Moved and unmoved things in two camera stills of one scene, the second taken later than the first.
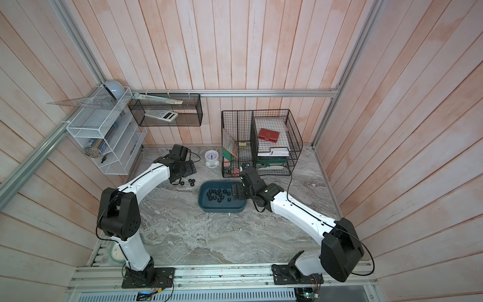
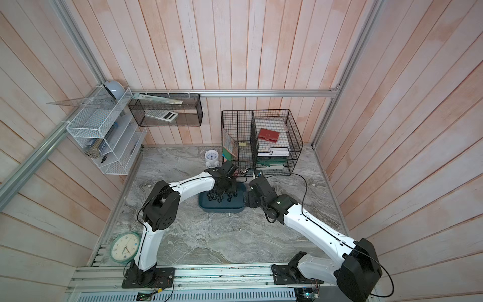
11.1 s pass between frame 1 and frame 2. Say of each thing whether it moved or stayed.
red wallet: stayed
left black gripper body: moved
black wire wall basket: stayed
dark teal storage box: stayed
